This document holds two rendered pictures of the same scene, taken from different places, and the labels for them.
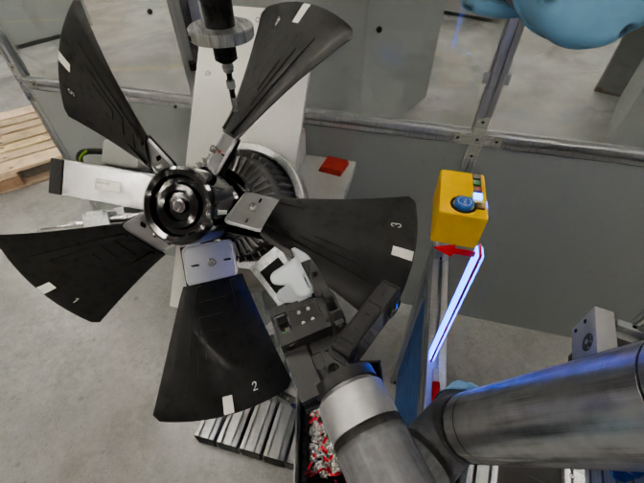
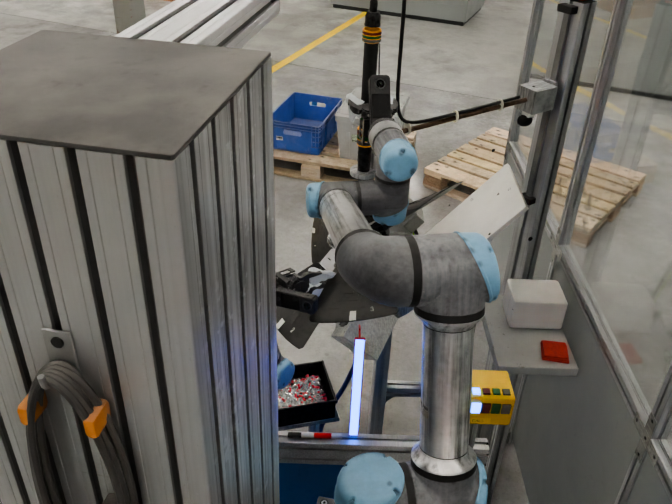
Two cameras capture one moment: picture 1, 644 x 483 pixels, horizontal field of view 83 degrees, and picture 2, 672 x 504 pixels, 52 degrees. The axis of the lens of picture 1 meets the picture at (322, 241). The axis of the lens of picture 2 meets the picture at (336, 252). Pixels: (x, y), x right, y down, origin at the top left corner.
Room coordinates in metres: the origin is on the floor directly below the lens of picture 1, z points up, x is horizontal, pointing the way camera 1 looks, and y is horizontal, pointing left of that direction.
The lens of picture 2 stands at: (-0.02, -1.40, 2.24)
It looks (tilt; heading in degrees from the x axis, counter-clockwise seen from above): 33 degrees down; 75
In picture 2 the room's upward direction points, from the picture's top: 2 degrees clockwise
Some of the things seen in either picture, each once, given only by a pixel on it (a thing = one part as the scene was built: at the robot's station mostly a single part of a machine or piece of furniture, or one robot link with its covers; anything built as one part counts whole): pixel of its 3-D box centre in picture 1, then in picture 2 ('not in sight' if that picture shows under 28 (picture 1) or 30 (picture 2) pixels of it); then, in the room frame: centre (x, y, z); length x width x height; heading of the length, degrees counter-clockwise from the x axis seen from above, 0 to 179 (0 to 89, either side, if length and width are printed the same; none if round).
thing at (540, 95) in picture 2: not in sight; (537, 96); (1.02, 0.33, 1.53); 0.10 x 0.07 x 0.09; 21
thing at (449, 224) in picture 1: (457, 209); (476, 398); (0.64, -0.31, 1.02); 0.16 x 0.10 x 0.11; 166
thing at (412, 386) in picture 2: not in sight; (412, 389); (0.69, 0.19, 0.56); 0.19 x 0.04 x 0.04; 166
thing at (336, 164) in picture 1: (333, 165); (555, 351); (1.03, -0.04, 0.87); 0.08 x 0.08 x 0.02; 66
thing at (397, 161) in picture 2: not in sight; (395, 156); (0.42, -0.17, 1.63); 0.11 x 0.08 x 0.09; 86
